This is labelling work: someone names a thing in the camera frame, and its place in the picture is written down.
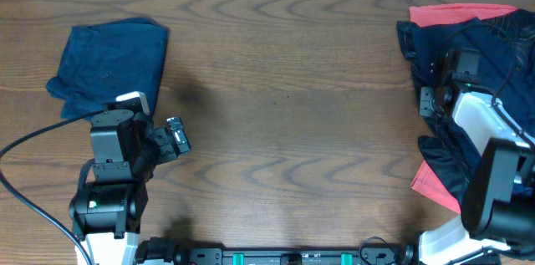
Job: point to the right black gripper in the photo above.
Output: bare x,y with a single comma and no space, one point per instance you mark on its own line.
425,94

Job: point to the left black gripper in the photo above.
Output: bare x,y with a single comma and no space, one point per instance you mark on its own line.
169,150

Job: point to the navy blue shorts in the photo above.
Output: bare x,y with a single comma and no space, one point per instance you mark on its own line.
506,67

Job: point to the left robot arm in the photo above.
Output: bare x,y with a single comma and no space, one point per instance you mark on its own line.
111,197

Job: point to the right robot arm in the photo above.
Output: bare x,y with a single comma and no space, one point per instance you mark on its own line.
497,210

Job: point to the red coral garment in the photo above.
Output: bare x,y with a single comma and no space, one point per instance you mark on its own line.
451,13

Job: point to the black patterned shorts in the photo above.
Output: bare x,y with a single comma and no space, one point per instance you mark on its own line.
455,178

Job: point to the folded navy shorts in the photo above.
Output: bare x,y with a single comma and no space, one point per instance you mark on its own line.
103,61

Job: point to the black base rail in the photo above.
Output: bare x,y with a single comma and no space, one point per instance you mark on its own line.
271,256

